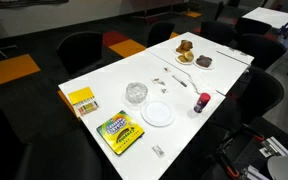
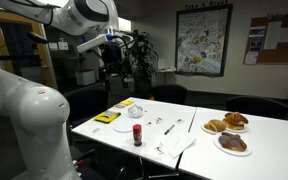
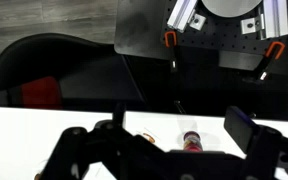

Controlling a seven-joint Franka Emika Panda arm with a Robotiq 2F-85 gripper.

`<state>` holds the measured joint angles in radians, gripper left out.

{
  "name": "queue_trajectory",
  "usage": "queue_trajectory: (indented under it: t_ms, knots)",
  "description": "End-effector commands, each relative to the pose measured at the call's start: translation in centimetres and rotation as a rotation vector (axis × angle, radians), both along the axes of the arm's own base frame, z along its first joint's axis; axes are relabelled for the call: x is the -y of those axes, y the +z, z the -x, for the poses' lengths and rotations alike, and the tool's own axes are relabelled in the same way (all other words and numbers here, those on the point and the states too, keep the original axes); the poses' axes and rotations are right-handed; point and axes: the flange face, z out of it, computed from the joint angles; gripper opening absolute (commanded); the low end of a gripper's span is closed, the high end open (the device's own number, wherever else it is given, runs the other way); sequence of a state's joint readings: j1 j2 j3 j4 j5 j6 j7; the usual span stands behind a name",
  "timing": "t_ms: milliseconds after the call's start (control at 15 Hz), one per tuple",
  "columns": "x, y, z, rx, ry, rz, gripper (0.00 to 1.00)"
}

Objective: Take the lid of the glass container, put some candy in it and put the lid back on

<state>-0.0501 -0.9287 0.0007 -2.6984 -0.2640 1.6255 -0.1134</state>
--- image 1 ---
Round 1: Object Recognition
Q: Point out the cut glass container bowl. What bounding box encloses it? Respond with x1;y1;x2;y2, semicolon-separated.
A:
125;82;148;104

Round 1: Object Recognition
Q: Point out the candy piece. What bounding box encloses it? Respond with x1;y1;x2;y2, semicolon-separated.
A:
152;78;165;86

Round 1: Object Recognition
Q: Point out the candy wrapper near table edge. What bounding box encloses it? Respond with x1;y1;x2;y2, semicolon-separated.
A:
152;145;165;157

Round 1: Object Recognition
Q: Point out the white paper plate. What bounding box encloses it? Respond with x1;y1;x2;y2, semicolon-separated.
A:
141;101;175;127

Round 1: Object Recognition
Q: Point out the black white marker pen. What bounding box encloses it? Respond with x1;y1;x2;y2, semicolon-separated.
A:
172;75;187;87

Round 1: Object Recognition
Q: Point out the green yellow crayon box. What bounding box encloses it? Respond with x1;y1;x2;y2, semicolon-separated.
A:
96;110;145;156

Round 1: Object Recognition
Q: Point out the plate with flat bread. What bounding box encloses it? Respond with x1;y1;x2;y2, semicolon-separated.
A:
176;51;194;64

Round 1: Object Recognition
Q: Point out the plate with golden bread rolls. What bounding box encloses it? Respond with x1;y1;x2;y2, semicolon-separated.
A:
175;40;193;54

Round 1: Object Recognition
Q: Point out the black office chair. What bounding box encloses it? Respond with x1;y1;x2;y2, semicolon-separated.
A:
147;22;175;47
200;22;236;45
56;31;104;77

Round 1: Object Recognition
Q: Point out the red lidded small can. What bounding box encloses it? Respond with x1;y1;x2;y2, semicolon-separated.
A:
194;93;211;113

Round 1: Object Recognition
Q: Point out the white paper napkin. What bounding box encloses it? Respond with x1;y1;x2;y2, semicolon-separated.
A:
188;74;223;95

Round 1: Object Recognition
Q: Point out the yellow marker pack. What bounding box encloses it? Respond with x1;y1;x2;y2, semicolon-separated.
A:
68;87;99;117

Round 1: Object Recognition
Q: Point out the plate with chocolate bread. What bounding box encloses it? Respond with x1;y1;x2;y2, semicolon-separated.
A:
194;55;214;69

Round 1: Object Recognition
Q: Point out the black chair right side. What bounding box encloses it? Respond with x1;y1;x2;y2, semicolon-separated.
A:
210;69;284;130

